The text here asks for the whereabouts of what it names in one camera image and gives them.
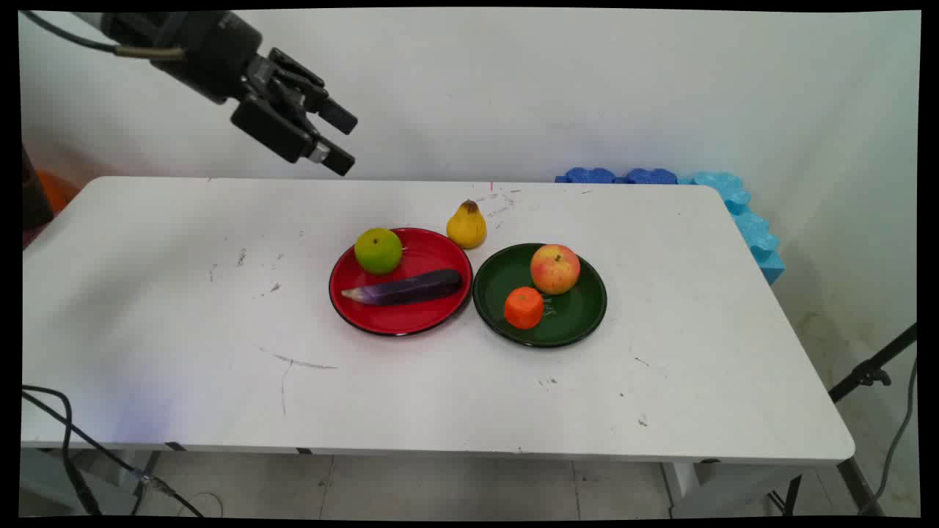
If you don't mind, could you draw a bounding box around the black tripod stand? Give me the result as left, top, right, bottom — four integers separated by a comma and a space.
767, 322, 918, 517

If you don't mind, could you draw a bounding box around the red yellow apple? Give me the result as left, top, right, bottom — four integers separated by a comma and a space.
530, 243, 582, 296

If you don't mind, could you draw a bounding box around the orange object behind table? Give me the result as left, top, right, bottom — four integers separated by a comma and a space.
35, 169, 80, 215

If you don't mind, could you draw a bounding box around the orange tangerine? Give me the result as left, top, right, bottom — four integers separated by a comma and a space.
503, 286, 546, 330

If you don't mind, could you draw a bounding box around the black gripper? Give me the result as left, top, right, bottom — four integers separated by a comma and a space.
101, 10, 359, 177

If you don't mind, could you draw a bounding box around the dark object behind table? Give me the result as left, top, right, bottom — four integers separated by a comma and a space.
21, 144, 55, 234

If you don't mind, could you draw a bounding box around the grey hanging cable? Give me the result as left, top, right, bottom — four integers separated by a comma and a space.
857, 356, 919, 517

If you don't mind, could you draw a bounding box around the light blue foam mat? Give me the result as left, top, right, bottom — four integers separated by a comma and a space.
676, 171, 786, 286

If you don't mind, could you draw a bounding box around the green apple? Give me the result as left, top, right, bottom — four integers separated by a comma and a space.
354, 227, 403, 276

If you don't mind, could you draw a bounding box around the white table leg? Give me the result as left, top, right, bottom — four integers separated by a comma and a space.
659, 461, 804, 518

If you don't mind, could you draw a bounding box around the yellow pear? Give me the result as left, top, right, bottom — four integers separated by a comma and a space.
446, 199, 488, 250

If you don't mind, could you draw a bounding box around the red plate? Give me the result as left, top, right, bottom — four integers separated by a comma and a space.
328, 227, 474, 337

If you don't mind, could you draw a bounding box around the dark green plate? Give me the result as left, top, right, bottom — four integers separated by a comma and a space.
472, 243, 608, 348

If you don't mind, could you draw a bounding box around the purple eggplant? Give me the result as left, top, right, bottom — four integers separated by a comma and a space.
340, 268, 464, 307

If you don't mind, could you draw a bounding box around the black floor cable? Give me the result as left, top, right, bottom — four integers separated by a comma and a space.
21, 384, 208, 518

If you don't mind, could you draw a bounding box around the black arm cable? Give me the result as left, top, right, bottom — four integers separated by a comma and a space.
21, 10, 187, 62

